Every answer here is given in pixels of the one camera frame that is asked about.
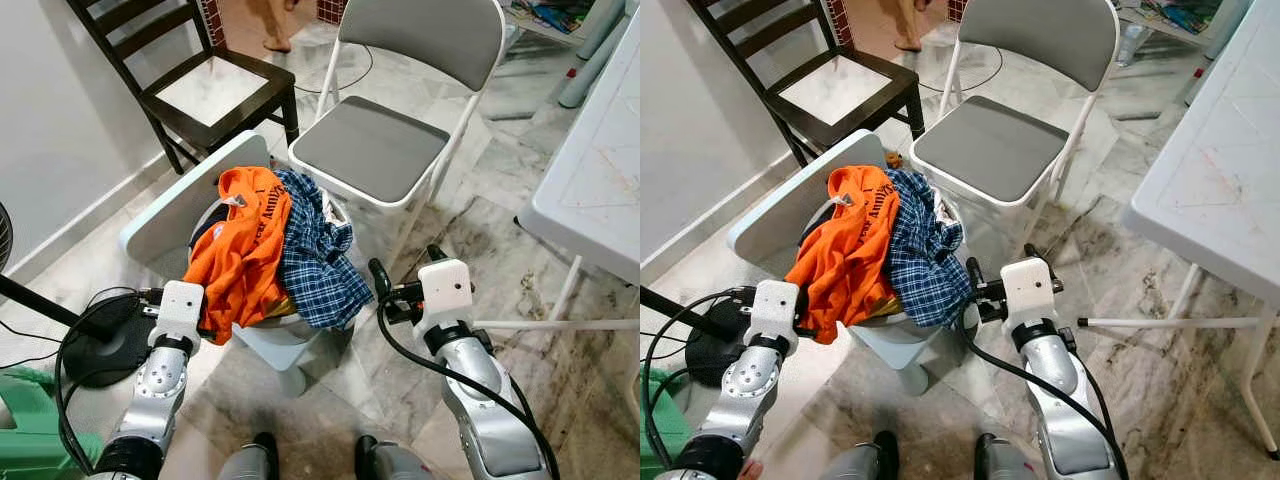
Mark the orange shirt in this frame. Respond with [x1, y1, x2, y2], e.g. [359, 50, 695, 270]
[183, 167, 293, 346]
[785, 165, 901, 346]

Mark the blue plaid shirt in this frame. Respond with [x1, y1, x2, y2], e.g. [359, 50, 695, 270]
[880, 168, 976, 329]
[272, 168, 376, 331]

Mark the grey white folding chair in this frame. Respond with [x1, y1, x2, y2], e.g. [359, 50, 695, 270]
[908, 0, 1121, 246]
[288, 0, 506, 261]

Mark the grey plastic folding table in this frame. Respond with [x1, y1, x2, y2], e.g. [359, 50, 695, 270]
[1078, 0, 1280, 461]
[470, 5, 641, 331]

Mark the white laundry basket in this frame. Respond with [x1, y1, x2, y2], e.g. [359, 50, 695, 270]
[727, 130, 986, 396]
[120, 130, 376, 396]

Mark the dark wooden chair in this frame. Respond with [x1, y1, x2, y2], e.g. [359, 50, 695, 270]
[65, 0, 301, 176]
[685, 0, 926, 166]

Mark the bare person leg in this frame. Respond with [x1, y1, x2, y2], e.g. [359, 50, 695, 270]
[893, 0, 928, 53]
[262, 0, 298, 53]

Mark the green plastic crate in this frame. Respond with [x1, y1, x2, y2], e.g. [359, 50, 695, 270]
[640, 395, 691, 480]
[0, 365, 101, 480]

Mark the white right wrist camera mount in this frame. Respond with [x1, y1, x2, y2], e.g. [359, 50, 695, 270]
[415, 258, 473, 336]
[1000, 257, 1059, 336]

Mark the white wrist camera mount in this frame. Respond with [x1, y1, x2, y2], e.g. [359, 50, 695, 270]
[150, 281, 206, 351]
[415, 258, 473, 336]
[745, 280, 801, 353]
[1000, 257, 1059, 336]

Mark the thin black floor cable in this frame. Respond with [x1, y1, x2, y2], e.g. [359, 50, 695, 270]
[925, 45, 1001, 93]
[300, 45, 376, 96]

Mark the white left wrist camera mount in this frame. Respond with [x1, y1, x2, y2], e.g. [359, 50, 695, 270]
[150, 281, 206, 351]
[745, 280, 801, 353]

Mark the black pedestal fan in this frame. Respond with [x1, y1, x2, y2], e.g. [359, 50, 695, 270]
[640, 285, 751, 386]
[0, 200, 158, 389]

